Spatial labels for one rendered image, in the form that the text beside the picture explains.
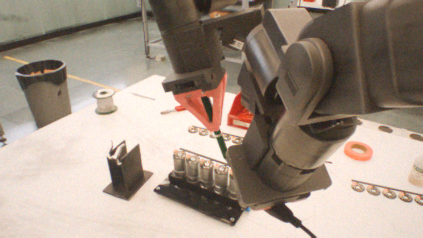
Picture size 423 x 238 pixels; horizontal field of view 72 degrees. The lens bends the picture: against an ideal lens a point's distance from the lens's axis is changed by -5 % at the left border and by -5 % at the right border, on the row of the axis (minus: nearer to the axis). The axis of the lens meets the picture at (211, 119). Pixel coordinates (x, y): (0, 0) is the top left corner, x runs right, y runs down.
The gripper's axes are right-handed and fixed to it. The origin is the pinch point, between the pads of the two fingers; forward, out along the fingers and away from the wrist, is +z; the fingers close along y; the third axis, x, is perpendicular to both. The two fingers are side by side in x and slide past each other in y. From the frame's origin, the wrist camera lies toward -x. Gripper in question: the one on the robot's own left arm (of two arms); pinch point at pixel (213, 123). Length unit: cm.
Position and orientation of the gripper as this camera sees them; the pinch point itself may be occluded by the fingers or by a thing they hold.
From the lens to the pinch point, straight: 45.1
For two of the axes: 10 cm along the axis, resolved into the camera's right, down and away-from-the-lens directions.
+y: 2.1, -4.6, 8.6
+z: 3.0, 8.7, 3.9
